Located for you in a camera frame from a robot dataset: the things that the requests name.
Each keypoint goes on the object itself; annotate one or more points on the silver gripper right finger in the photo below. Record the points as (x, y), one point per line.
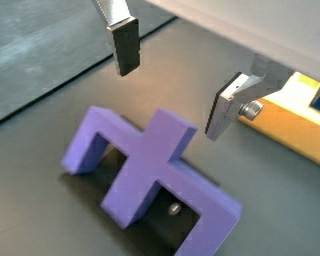
(236, 99)

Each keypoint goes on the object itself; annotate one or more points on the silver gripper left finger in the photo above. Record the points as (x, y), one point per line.
(123, 33)

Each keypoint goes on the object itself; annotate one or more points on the purple m-shaped block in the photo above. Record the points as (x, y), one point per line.
(153, 167)

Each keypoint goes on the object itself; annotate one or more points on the yellow slotted board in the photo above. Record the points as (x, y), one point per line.
(288, 119)

